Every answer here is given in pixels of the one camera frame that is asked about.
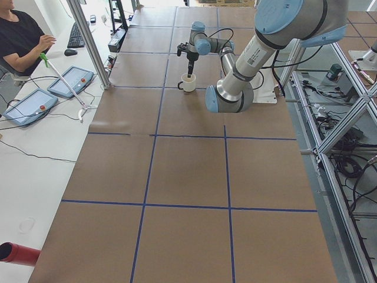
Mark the red cylinder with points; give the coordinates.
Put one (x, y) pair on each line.
(19, 254)

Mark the teach pendant tablet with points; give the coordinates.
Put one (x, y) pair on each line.
(31, 108)
(78, 78)

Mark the white mug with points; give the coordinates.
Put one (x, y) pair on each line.
(187, 83)

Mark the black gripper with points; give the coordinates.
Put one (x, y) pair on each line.
(191, 56)

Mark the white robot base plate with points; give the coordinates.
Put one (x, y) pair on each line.
(263, 86)

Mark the black computer mouse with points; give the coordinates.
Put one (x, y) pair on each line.
(70, 52)

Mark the near teach pendant tablet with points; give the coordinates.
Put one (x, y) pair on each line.
(31, 108)

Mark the far teach pendant tablet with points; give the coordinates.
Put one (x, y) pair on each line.
(78, 78)

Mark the aluminium frame rail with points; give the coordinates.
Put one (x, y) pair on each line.
(334, 89)

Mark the person's hand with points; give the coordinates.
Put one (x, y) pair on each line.
(46, 42)

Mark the aluminium frame post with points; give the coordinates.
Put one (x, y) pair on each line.
(79, 18)

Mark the brown paper table cover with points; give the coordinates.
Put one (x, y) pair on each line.
(166, 191)

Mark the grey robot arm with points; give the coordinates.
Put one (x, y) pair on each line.
(315, 23)

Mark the person in black shirt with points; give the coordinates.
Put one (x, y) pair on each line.
(20, 35)

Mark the black keyboard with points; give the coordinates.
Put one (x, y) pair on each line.
(75, 40)

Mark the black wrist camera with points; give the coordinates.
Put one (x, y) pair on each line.
(182, 48)

